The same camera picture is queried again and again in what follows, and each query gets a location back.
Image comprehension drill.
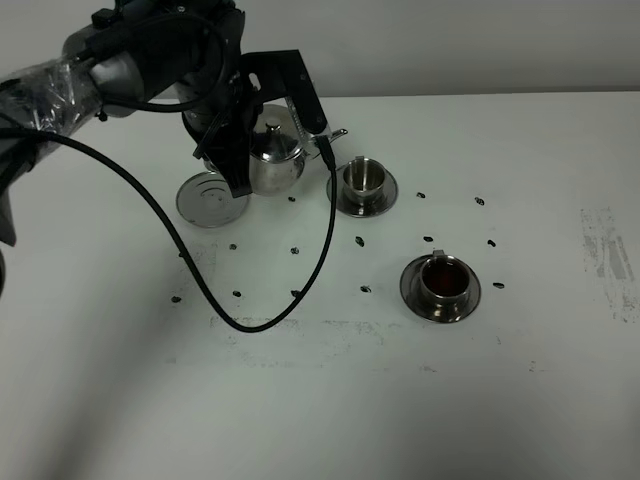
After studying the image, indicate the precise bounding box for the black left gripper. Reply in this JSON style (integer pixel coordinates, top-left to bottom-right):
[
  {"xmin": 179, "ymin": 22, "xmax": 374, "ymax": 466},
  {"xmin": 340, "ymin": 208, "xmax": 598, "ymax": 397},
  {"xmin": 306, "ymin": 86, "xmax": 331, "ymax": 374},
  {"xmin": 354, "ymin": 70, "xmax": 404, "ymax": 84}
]
[{"xmin": 92, "ymin": 1, "xmax": 252, "ymax": 198}]

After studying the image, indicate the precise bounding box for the stainless steel teapot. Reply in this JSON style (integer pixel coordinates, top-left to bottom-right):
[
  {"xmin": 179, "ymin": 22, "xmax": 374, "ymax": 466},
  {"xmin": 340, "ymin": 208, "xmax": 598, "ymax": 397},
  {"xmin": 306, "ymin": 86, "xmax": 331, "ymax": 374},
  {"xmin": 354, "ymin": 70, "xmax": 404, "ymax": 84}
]
[{"xmin": 202, "ymin": 103, "xmax": 348, "ymax": 197}]

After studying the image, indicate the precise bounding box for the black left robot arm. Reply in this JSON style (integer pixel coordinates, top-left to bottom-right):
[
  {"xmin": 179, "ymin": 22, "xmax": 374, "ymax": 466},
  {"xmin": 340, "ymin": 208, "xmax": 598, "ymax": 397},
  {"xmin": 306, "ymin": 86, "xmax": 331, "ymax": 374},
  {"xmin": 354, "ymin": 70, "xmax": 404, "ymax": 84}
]
[{"xmin": 1, "ymin": 1, "xmax": 245, "ymax": 136}]

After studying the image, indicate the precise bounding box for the round steel teapot saucer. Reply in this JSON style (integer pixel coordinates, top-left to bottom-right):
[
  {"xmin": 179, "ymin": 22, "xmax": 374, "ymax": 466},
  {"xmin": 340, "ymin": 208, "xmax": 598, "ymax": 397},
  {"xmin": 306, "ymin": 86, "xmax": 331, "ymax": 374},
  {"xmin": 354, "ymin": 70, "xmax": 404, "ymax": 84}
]
[{"xmin": 176, "ymin": 171, "xmax": 249, "ymax": 229}]

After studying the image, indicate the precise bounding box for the far steel teacup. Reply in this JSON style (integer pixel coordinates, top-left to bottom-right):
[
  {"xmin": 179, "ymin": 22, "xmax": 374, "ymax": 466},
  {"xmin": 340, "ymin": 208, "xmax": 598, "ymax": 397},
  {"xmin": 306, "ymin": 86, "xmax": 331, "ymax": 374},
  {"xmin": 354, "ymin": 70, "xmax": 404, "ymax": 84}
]
[{"xmin": 343, "ymin": 156, "xmax": 386, "ymax": 205}]

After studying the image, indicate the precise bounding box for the steel teacup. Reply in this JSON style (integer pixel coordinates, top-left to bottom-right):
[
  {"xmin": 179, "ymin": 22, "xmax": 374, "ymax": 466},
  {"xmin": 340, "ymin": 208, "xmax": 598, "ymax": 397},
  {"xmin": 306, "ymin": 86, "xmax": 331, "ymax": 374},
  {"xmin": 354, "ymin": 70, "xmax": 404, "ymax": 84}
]
[
  {"xmin": 343, "ymin": 156, "xmax": 386, "ymax": 205},
  {"xmin": 419, "ymin": 250, "xmax": 471, "ymax": 301}
]

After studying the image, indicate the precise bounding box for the far steel saucer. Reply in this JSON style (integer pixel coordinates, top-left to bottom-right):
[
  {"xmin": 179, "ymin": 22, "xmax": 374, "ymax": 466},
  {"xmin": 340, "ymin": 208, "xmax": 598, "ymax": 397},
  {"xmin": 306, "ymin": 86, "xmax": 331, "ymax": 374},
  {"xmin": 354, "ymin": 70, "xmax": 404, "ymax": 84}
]
[{"xmin": 336, "ymin": 163, "xmax": 398, "ymax": 218}]

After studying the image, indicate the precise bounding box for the near steel teacup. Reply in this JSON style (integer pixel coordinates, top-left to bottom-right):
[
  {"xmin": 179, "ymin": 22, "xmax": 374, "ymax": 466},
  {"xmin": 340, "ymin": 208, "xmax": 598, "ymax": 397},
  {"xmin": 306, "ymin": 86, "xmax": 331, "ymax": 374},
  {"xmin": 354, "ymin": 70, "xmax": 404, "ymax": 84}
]
[{"xmin": 419, "ymin": 250, "xmax": 471, "ymax": 301}]

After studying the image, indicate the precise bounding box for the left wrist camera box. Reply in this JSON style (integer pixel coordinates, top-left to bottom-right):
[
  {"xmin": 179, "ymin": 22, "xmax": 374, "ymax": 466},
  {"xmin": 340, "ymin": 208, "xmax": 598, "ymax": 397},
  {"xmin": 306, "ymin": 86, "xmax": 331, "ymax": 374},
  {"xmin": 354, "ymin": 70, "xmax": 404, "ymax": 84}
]
[{"xmin": 240, "ymin": 50, "xmax": 328, "ymax": 135}]

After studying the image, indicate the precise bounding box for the black left camera cable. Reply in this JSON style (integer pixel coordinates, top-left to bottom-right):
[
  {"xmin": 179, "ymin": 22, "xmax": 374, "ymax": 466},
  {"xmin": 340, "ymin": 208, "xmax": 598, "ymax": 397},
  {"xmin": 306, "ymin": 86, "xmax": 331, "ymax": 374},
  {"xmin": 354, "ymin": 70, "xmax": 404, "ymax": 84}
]
[{"xmin": 0, "ymin": 12, "xmax": 337, "ymax": 334}]

